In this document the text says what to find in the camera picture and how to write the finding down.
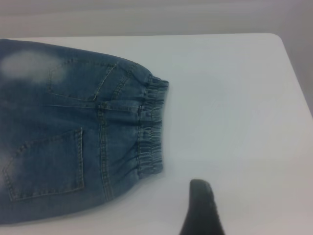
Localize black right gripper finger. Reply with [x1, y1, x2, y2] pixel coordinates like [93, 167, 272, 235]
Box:
[179, 178, 227, 235]

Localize blue denim shorts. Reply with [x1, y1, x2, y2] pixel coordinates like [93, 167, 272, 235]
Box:
[0, 38, 170, 225]

